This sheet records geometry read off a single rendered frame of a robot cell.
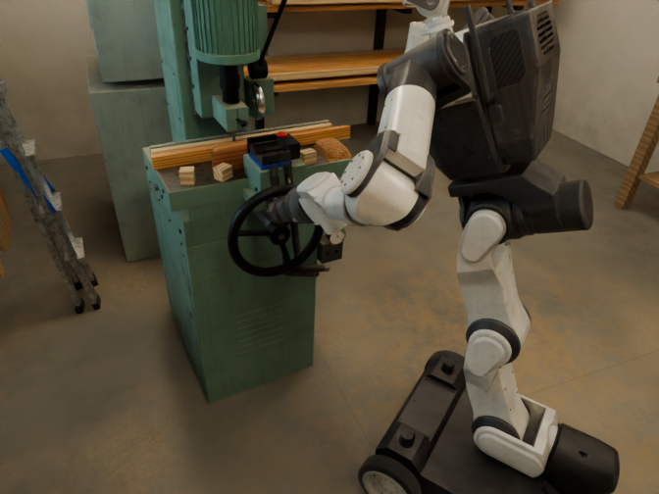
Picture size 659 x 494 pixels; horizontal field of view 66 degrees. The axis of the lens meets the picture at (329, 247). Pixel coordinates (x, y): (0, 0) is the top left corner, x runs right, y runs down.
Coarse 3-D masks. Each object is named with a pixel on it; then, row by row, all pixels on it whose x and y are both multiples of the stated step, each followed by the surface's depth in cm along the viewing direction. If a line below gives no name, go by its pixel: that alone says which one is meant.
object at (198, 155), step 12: (300, 132) 167; (312, 132) 167; (324, 132) 169; (336, 132) 172; (348, 132) 174; (300, 144) 167; (156, 156) 147; (168, 156) 148; (180, 156) 150; (192, 156) 152; (204, 156) 153; (156, 168) 148
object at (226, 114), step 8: (216, 96) 154; (216, 104) 152; (224, 104) 148; (232, 104) 148; (240, 104) 149; (216, 112) 154; (224, 112) 147; (232, 112) 146; (240, 112) 147; (224, 120) 148; (232, 120) 147; (248, 120) 150; (232, 128) 149; (240, 128) 150
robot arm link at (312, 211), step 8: (296, 192) 110; (296, 200) 109; (304, 200) 104; (296, 208) 109; (304, 208) 107; (312, 208) 104; (296, 216) 111; (304, 216) 109; (312, 216) 107; (320, 216) 104; (328, 224) 105; (336, 224) 104; (344, 224) 105; (328, 232) 106
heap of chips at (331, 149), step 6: (324, 138) 166; (330, 138) 165; (318, 144) 165; (324, 144) 163; (330, 144) 161; (336, 144) 161; (342, 144) 163; (318, 150) 164; (324, 150) 162; (330, 150) 160; (336, 150) 160; (342, 150) 161; (324, 156) 161; (330, 156) 159; (336, 156) 160; (342, 156) 160; (348, 156) 162
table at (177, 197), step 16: (320, 160) 159; (160, 176) 145; (176, 176) 145; (208, 176) 146; (240, 176) 147; (176, 192) 138; (192, 192) 141; (208, 192) 143; (224, 192) 145; (240, 192) 148; (176, 208) 141; (256, 208) 142
